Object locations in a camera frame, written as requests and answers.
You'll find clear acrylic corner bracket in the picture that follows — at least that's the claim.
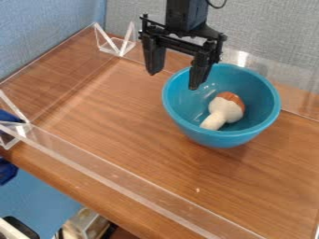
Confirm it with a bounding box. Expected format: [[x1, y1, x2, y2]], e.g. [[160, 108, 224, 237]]
[[93, 22, 137, 57]]

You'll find white brown toy mushroom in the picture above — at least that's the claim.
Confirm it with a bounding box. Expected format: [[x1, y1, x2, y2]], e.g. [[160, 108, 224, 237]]
[[199, 91, 245, 131]]

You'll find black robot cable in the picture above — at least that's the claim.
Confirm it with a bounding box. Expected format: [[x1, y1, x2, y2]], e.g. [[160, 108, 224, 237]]
[[205, 0, 228, 9]]

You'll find blue clamp object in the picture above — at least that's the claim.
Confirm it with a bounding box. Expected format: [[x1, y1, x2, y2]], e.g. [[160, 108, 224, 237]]
[[0, 108, 25, 186]]

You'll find blue plastic bowl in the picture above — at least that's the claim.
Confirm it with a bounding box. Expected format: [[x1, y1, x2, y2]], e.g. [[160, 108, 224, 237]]
[[161, 63, 281, 148]]

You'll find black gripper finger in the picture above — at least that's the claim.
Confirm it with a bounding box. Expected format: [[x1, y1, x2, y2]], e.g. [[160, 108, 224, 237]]
[[188, 52, 212, 91], [141, 36, 165, 76]]

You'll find clear acrylic left bracket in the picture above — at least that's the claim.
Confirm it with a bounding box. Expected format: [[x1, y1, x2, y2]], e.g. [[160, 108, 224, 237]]
[[0, 90, 30, 150]]

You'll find white box under table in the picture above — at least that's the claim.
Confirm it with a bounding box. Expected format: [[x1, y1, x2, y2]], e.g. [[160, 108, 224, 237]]
[[62, 207, 109, 239]]

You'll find clear acrylic front barrier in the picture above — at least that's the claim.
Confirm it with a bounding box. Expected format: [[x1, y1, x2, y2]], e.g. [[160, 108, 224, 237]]
[[0, 121, 267, 239]]

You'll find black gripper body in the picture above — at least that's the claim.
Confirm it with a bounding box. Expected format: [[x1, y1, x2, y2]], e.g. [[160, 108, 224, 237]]
[[140, 14, 227, 63]]

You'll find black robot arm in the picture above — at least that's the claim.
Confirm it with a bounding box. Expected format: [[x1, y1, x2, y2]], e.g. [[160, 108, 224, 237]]
[[139, 0, 227, 91]]

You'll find black white device corner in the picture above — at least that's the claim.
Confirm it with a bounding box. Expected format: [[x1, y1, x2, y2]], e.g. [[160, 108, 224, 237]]
[[0, 217, 40, 239]]

